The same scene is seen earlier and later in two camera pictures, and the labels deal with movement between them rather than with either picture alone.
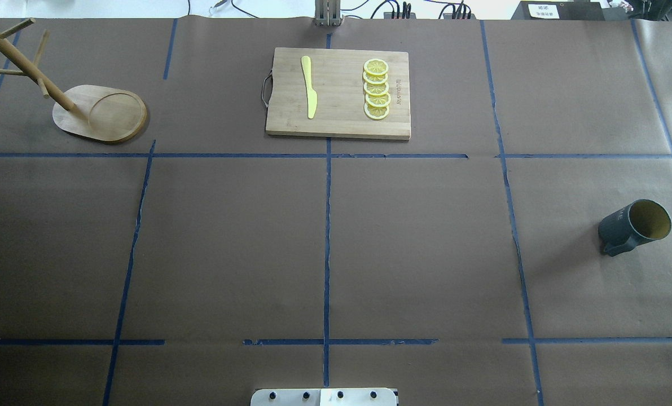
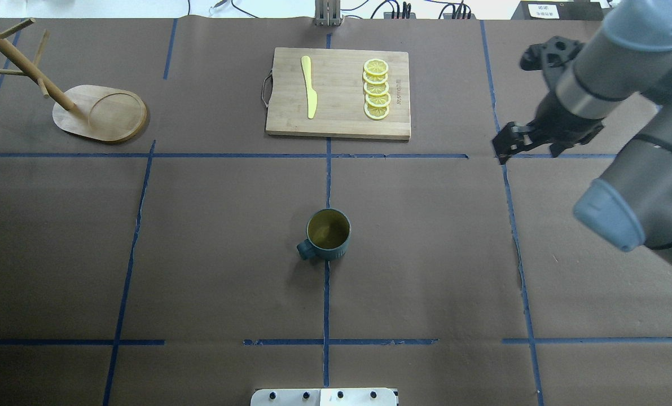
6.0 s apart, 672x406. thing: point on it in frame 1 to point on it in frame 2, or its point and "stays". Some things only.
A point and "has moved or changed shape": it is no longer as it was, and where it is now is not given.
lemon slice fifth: x=374 y=112 stays
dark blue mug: x=644 y=220 has moved or changed shape
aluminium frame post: x=328 y=13 stays
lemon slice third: x=376 y=89 stays
